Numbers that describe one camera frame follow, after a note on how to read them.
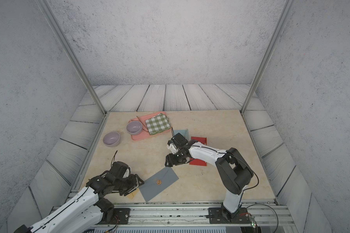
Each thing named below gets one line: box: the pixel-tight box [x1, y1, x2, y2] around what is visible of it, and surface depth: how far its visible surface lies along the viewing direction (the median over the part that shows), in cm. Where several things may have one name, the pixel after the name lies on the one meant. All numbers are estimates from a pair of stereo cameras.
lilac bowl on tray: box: [126, 120, 143, 136], surface depth 107 cm
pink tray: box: [128, 111, 173, 141], surface depth 109 cm
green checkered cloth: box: [144, 113, 172, 136], surface depth 113 cm
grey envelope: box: [139, 166, 180, 203], surface depth 87 cm
